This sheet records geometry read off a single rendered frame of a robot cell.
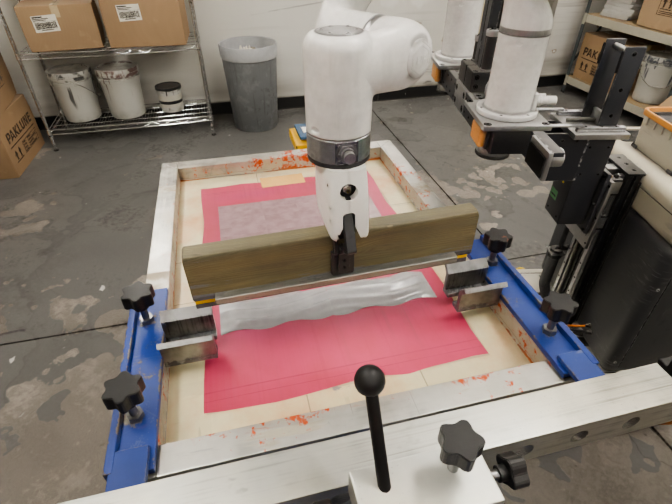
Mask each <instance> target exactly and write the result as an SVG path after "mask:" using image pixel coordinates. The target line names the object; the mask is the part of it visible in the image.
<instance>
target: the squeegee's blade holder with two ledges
mask: <svg viewBox="0 0 672 504"><path fill-rule="evenodd" d="M453 262H457V255H456V254H455V253H454V252H449V253H443V254H437V255H431V256H426V257H420V258H414V259H408V260H403V261H397V262H391V263H385V264H380V265H374V266H368V267H362V268H357V269H354V271H353V272H351V273H346V274H340V275H332V273H328V274H322V275H316V276H310V277H305V278H299V279H293V280H287V281H282V282H276V283H270V284H264V285H259V286H253V287H247V288H241V289H236V290H230V291H224V292H218V293H215V300H216V304H224V303H229V302H235V301H241V300H246V299H252V298H257V297H263V296H269V295H274V294H280V293H285V292H291V291H297V290H302V289H308V288H313V287H319V286H325V285H330V284H336V283H341V282H347V281H353V280H358V279H364V278H369V277H375V276H381V275H386V274H392V273H397V272H403V271H409V270H414V269H420V268H425V267H431V266H437V265H442V264H448V263H453Z"/></svg>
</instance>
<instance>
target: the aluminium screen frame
mask: <svg viewBox="0 0 672 504"><path fill-rule="evenodd" d="M378 159H380V160H381V161H382V163H383V164H384V166H385V167H386V168H387V170H388V171H389V172H390V174H391V175H392V176H393V178H394V179H395V180H396V182H397V183H398V184H399V186H400V187H401V188H402V190H403V191H404V193H405V194H406V195H407V197H408V198H409V199H410V201H411V202H412V203H413V205H414V206H415V207H416V209H417V210H418V211H419V210H426V209H432V208H439V207H445V205H444V204H443V203H442V202H441V200H440V199H439V198H438V197H437V196H436V194H435V193H434V192H433V191H432V190H431V188H430V187H429V186H428V185H427V184H426V183H425V181H424V180H423V179H422V178H421V177H420V175H419V174H418V173H417V172H416V171H415V170H414V168H413V167H412V166H411V165H410V164H409V162H408V161H407V160H406V159H405V158H404V157H403V155H402V154H401V153H400V152H399V151H398V149H397V148H396V147H395V146H394V145H393V144H392V142H391V141H390V140H384V141H375V142H371V144H370V158H369V160H378ZM369 160H368V161H369ZM307 167H315V165H314V164H313V163H311V162H310V161H309V159H308V157H307V149H298V150H289V151H279V152H269V153H260V154H250V155H241V156H231V157H222V158H212V159H202V160H193V161H183V162H174V163H164V164H162V166H161V174H160V181H159V189H158V196H157V204H156V211H155V219H154V226H153V233H152V241H151V248H150V256H149V263H148V271H147V278H146V284H147V283H151V284H152V285H153V288H154V290H155V289H161V288H168V291H169V295H168V309H167V310H170V309H173V306H174V288H175V271H176V253H177V235H178V218H179V200H180V182H183V181H192V180H200V179H209V178H218V177H227V176H236V175H245V174H254V173H262V172H271V171H280V170H289V169H298V168H307ZM489 307H490V309H491V310H492V311H493V313H494V314H495V315H496V317H497V318H498V320H499V321H500V322H501V324H502V325H503V326H504V328H505V329H506V330H507V332H508V333H509V334H510V336H511V337H512V338H513V340H514V341H515V342H516V344H517V345H518V347H519V348H520V349H521V351H522V352H523V353H524V355H525V356H526V357H527V359H528V360H529V361H530V363H531V364H526V365H521V366H517V367H512V368H508V369H503V370H499V371H494V372H490V373H485V374H481V375H476V376H472V377H467V378H463V379H458V380H453V381H449V382H444V383H440V384H435V385H431V386H426V387H422V388H417V389H413V390H408V391H404V392H399V393H395V394H390V395H385V396H381V397H379V402H380V409H381V416H382V424H383V427H386V426H390V425H395V424H399V423H403V422H407V421H412V420H416V419H420V418H424V417H429V416H433V415H437V414H441V413H446V412H450V411H454V410H458V409H463V408H467V407H471V406H476V405H480V404H484V403H488V402H493V401H497V400H501V399H505V398H510V397H514V396H518V395H522V394H527V393H531V392H535V391H539V390H544V389H548V388H552V387H556V386H561V385H565V384H569V383H573V382H575V381H574V379H573V378H572V377H567V378H562V377H561V376H560V375H559V373H558V372H557V371H556V370H555V368H554V367H553V366H552V364H551V363H550V362H549V361H548V359H547V358H546V357H545V355H544V354H543V353H542V352H541V350H540V349H539V348H538V347H537V345H536V344H535V343H534V341H533V340H532V339H531V338H530V336H529V335H528V334H527V333H526V331H525V330H524V329H523V327H522V326H521V325H520V324H519V322H518V321H517V320H516V318H515V317H514V316H513V315H512V313H511V312H510V311H509V310H508V308H507V307H506V306H505V304H504V303H503V302H502V301H501V299H500V300H499V303H498V305H494V306H489ZM169 377H170V367H165V364H164V365H163V379H162V393H161V407H160V421H159V435H158V449H157V463H156V472H155V473H152V474H148V482H152V481H156V480H160V479H164V478H169V477H173V476H177V475H182V474H186V473H190V472H194V471H199V470H203V469H207V468H211V467H216V466H220V465H224V464H228V463H233V462H237V461H241V460H245V459H250V458H254V457H258V456H262V455H267V454H271V453H275V452H280V451H284V450H288V449H292V448H297V447H301V446H305V445H309V444H314V443H318V442H322V441H326V440H331V439H335V438H339V437H343V436H348V435H352V434H356V433H360V432H365V431H369V430H370V428H369V420H368V413H367V406H366V400H363V401H358V402H354V403H349V404H345V405H340V406H336V407H331V408H327V409H322V410H317V411H313V412H308V413H304V414H299V415H295V416H290V417H286V418H281V419H277V420H272V421H268V422H263V423H259V424H254V425H249V426H245V427H240V428H236V429H231V430H227V431H222V432H218V433H213V434H209V435H204V436H200V437H195V438H191V439H186V440H181V441H177V442H172V443H168V444H166V429H167V412H168V394H169Z"/></svg>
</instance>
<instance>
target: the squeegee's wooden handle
mask: <svg viewBox="0 0 672 504"><path fill-rule="evenodd" d="M478 219H479V213H478V210H477V209H476V208H475V207H474V206H473V205H472V204H471V203H465V204H458V205H452V206H445V207H439V208H432V209H426V210H419V211H413V212H406V213H399V214H393V215H386V216H380V217H373V218H369V233H368V235H367V237H360V235H359V233H358V231H357V229H356V227H355V239H356V248H357V253H356V254H354V269H357V268H362V267H368V266H374V265H380V264H385V263H391V262H397V261H403V260H408V259H414V258H420V257H426V256H431V255H437V254H443V253H449V252H454V253H455V254H456V255H457V256H459V255H464V254H470V253H471V251H472V246H473V241H474V237H475V232H476V228H477V223H478ZM331 251H333V239H331V237H330V235H329V233H328V231H327V228H326V226H325V225H321V226H314V227H308V228H301V229H295V230H288V231H282V232H275V233H269V234H262V235H255V236H249V237H242V238H236V239H229V240H223V241H216V242H210V243H203V244H197V245H190V246H184V247H183V248H182V256H181V258H182V264H183V268H184V271H185V275H186V278H187V281H188V285H189V288H190V292H191V295H192V299H193V301H195V302H197V301H203V300H208V299H214V298H215V293H218V292H224V291H230V290H236V289H241V288H247V287H253V286H259V285H264V284H270V283H276V282H282V281H287V280H293V279H299V278H305V277H310V276H316V275H322V274H328V273H331Z"/></svg>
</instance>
